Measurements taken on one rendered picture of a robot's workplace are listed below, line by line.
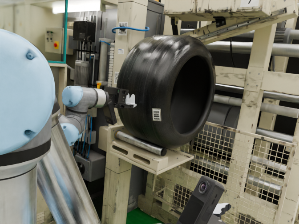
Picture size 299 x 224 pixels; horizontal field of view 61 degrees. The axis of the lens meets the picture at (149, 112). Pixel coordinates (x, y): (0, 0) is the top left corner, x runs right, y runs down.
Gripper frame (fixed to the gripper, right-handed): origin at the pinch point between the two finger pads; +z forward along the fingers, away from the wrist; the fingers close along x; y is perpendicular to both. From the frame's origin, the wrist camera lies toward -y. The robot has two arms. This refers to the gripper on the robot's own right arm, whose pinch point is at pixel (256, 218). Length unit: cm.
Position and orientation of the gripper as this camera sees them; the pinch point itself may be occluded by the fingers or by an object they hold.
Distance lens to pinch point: 58.9
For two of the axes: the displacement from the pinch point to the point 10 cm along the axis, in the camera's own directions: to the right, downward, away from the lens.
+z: 9.3, 0.2, 3.8
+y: -0.6, 10.0, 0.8
